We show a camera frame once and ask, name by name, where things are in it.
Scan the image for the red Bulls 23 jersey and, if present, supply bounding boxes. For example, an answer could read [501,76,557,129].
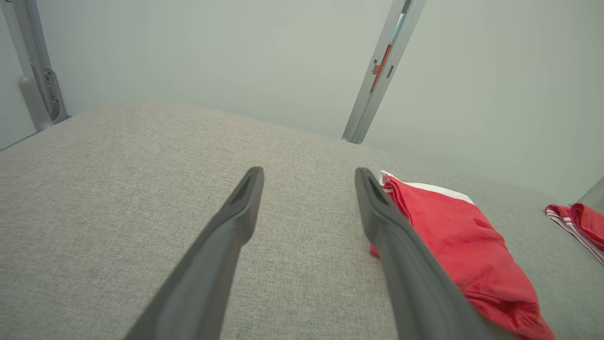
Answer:
[545,203,604,266]

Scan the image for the grey partition post, two feet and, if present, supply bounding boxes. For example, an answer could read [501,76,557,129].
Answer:
[342,0,428,145]

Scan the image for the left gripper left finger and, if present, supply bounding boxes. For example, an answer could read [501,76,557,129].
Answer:
[124,166,265,340]

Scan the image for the red shorts with white trim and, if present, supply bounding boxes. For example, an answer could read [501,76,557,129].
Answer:
[369,170,556,340]

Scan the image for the grey partition post, rounded foot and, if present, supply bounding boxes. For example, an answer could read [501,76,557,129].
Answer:
[0,0,70,133]

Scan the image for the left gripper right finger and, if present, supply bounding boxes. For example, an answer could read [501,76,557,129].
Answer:
[355,168,496,340]

